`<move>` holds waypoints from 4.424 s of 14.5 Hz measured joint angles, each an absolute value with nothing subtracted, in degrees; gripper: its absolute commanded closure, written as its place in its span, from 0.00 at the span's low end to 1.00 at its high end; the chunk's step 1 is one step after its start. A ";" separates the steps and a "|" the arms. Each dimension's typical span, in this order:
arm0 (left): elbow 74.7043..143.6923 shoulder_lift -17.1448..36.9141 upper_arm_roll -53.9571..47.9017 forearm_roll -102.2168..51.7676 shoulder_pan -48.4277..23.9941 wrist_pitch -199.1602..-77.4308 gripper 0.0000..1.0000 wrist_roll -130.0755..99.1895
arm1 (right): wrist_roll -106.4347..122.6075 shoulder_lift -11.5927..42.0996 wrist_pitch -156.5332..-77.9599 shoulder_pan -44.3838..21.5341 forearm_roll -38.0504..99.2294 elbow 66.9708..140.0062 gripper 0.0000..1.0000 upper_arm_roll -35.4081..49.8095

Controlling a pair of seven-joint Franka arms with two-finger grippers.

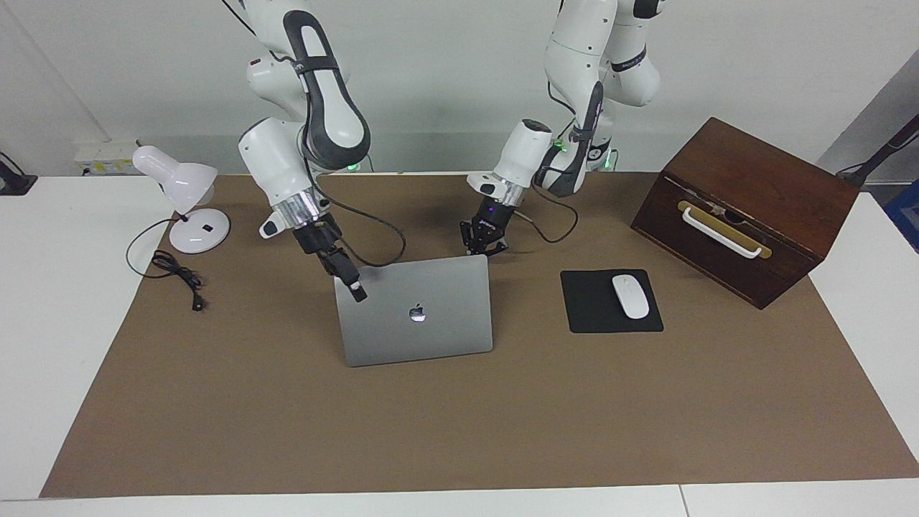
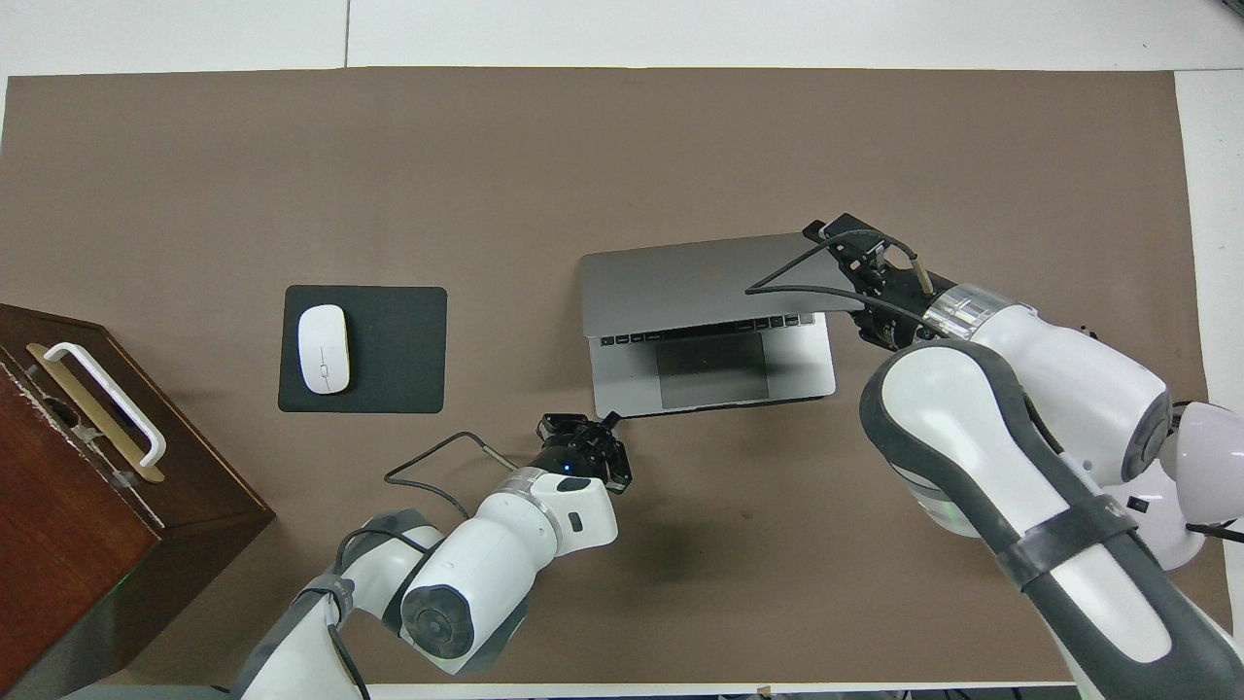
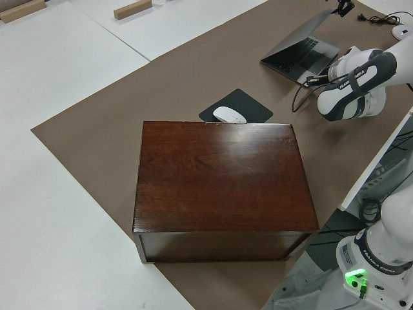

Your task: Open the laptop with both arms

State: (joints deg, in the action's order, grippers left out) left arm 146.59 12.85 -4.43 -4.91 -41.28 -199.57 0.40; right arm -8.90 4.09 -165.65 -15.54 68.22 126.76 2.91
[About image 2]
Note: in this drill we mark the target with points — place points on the dark wooden box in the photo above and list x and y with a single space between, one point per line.
87 544

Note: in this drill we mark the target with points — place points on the white computer mouse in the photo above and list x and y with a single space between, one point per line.
324 350

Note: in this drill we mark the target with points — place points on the silver laptop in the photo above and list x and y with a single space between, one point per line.
671 287

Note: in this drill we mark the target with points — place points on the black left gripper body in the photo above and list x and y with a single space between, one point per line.
573 457

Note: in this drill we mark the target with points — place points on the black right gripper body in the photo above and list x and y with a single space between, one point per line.
889 292

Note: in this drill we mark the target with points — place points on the black mouse pad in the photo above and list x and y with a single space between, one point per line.
398 350

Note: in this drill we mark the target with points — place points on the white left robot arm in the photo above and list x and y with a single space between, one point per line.
486 564

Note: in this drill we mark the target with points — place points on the brown table mat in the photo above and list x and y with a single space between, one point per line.
622 146

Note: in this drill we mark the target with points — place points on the white desk lamp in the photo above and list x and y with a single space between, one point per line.
1210 447

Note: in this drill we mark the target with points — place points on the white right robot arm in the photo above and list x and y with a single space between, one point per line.
1059 379

